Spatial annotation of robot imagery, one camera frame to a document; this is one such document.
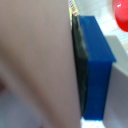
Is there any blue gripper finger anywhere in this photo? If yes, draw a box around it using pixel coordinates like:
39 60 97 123
71 14 118 122

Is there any pink mug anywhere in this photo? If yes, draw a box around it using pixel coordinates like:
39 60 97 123
0 0 83 128

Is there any red bowl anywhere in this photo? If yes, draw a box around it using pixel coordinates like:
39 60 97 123
111 0 128 33

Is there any yellow red food box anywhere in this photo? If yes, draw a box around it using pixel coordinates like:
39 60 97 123
67 0 80 17

